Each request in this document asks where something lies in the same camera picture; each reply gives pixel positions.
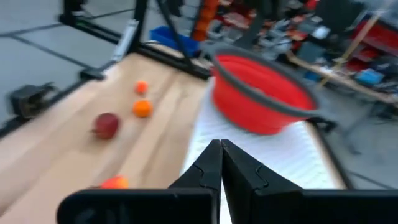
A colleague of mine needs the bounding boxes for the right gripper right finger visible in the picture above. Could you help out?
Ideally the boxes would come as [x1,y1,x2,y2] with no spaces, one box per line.
[221,139,398,224]

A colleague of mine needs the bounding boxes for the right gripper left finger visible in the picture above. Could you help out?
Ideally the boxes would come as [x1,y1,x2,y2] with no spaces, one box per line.
[57,139,222,224]

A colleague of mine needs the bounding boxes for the red collapsible colander bowl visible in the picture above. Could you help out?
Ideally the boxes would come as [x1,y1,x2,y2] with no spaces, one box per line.
[208,45,321,136]

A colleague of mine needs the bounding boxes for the orange tangerine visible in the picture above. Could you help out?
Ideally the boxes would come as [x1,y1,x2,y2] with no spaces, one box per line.
[132,98,154,118]

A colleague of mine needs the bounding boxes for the dark red pomegranate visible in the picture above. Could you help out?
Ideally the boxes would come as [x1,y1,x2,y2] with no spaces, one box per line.
[91,112,121,140]

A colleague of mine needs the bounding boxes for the small orange stemmed fruit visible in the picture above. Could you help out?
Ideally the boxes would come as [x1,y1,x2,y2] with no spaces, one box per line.
[134,80,149,95]
[99,175,130,190]

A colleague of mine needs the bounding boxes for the white perforated shelf riser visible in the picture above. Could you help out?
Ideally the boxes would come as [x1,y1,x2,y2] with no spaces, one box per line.
[180,77,346,224]

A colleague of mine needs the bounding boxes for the wooden workbench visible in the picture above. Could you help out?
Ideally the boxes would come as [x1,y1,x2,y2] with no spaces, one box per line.
[285,51,398,106]

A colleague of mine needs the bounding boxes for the blue storage bin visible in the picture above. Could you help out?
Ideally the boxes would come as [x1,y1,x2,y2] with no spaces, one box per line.
[149,25,201,58]

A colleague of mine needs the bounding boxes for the silver label plate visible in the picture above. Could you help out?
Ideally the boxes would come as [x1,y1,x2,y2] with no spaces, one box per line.
[111,19,140,62]

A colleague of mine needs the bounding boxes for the black frame clamp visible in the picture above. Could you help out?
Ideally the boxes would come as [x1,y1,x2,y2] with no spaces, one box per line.
[79,67,106,82]

